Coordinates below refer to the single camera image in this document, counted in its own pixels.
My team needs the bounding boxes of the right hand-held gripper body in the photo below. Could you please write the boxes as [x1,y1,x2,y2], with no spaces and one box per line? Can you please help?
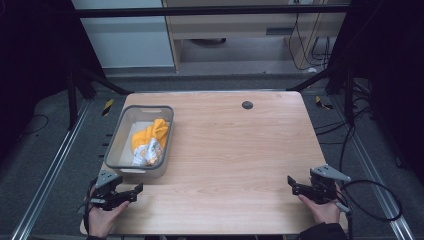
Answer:
[309,164,352,205]

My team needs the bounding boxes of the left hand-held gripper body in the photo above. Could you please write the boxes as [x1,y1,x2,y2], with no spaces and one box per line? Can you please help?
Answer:
[89,169,125,212]

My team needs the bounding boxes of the person's right hand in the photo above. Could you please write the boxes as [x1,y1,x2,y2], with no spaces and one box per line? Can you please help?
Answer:
[297,191,342,225]

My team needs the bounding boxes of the person's left hand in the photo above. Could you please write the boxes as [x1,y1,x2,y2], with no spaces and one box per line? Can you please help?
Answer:
[85,199,131,240]

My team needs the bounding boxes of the grey plastic basket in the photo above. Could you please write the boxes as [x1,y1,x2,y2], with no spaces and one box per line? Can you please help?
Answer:
[103,104,175,179]

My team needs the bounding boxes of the yellow and white cloth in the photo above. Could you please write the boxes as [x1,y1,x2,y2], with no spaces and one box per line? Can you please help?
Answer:
[130,118,170,167]

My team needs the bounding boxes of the yellow and black tape strip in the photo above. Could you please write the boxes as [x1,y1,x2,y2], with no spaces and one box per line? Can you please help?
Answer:
[101,98,115,117]
[314,95,334,111]

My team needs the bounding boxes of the black metal stand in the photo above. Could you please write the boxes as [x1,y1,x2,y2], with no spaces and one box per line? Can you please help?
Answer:
[286,63,356,127]
[65,63,134,131]

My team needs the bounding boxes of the white cabinet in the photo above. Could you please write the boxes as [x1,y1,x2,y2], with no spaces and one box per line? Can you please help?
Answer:
[71,0,176,69]

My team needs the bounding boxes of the light wooden desk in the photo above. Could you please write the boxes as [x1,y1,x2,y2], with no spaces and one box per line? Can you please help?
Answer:
[161,0,351,72]

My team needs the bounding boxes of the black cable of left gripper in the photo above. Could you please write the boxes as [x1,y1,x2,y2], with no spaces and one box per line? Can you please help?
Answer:
[82,178,98,235]

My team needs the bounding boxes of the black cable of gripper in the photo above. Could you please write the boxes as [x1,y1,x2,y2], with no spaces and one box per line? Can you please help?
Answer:
[82,178,98,235]
[336,179,403,240]

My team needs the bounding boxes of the aluminium floor rail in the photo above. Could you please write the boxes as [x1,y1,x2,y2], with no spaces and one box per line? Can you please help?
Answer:
[9,99,93,240]
[329,96,416,240]

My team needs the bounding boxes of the black floor cables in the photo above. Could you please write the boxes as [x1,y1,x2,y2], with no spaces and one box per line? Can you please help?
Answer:
[314,81,378,174]

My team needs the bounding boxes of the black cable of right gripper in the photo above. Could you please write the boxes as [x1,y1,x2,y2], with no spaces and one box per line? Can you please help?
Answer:
[336,179,403,240]

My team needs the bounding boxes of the black floor cable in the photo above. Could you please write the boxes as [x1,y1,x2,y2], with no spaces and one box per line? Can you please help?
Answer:
[18,114,50,138]

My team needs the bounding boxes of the black hanging cables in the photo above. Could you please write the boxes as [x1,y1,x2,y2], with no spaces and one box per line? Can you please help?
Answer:
[288,0,333,72]

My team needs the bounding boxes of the black frame bar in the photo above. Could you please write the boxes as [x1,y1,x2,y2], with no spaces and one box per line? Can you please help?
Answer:
[71,4,351,19]

